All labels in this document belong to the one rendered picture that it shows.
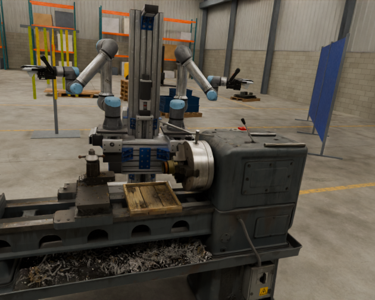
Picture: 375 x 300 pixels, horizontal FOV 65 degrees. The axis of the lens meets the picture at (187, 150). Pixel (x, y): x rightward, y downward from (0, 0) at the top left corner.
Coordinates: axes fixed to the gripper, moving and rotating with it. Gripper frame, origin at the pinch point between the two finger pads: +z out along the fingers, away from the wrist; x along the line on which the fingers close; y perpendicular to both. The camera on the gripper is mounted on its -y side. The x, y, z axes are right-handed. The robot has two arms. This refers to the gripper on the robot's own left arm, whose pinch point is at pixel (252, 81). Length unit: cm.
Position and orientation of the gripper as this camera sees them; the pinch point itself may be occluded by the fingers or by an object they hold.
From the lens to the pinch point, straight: 243.2
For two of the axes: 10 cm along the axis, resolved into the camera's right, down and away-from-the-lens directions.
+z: 9.9, 1.2, -1.2
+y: -0.6, 9.0, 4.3
